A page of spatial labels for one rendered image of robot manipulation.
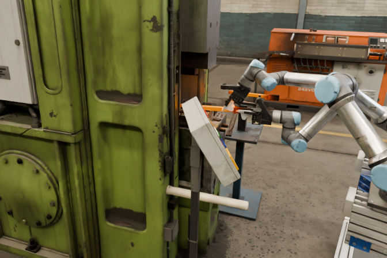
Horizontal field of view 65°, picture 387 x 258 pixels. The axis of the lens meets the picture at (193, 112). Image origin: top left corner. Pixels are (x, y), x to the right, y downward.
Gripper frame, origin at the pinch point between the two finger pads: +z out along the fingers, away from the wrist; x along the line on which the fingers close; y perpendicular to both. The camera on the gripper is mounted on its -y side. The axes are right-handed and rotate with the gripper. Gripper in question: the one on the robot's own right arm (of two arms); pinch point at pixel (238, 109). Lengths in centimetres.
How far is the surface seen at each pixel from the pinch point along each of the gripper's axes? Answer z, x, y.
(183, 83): 42.9, 23.1, -7.1
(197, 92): 32.2, 22.8, -1.9
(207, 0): 16, -17, -61
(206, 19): 17, -17, -52
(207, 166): 14.8, -16.0, 32.7
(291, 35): -27, 344, -15
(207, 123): 1, -73, -18
